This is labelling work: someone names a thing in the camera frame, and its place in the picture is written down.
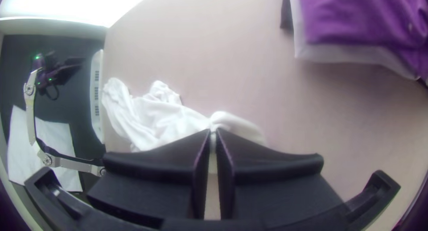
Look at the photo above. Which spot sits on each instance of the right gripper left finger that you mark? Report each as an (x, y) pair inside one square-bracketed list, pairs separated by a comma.
[(157, 177)]

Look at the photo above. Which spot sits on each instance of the pile of folded clothes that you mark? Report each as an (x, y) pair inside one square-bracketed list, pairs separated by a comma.
[(361, 20)]

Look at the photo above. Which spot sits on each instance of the white t-shirt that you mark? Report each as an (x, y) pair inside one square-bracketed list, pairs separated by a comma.
[(153, 117)]

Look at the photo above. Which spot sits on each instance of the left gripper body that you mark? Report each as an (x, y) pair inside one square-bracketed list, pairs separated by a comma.
[(65, 70)]

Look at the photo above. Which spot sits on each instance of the white laundry basket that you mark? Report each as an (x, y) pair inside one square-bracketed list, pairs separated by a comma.
[(97, 90)]

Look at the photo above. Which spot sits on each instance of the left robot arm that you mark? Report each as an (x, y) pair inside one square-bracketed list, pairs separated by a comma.
[(30, 107)]

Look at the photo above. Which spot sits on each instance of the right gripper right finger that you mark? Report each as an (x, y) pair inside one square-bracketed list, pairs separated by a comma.
[(267, 181)]

